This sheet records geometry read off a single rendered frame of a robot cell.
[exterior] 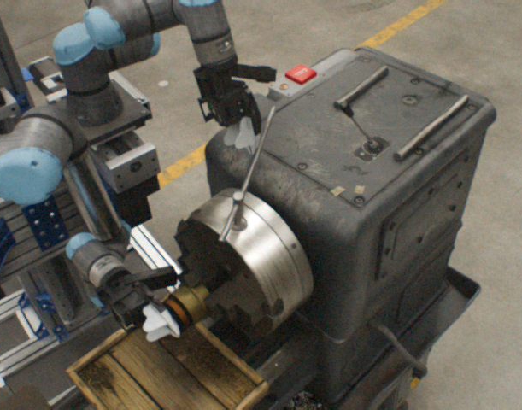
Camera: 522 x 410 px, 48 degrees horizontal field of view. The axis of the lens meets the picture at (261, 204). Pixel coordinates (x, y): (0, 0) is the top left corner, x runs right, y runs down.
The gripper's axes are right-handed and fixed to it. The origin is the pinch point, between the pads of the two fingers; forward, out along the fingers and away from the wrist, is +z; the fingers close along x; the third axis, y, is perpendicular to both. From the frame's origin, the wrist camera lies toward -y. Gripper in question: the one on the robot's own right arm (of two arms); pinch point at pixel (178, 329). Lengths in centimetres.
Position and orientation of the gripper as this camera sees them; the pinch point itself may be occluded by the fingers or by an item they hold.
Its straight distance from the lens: 123.3
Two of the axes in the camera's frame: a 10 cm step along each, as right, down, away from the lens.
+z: 6.9, 4.9, -5.3
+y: -7.2, 5.1, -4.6
